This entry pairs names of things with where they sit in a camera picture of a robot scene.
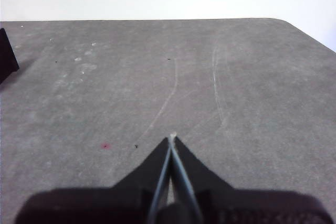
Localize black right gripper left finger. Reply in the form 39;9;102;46
14;136;173;224

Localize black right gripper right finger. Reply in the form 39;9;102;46
171;135;333;224

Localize black plate rack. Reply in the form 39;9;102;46
0;28;20;86

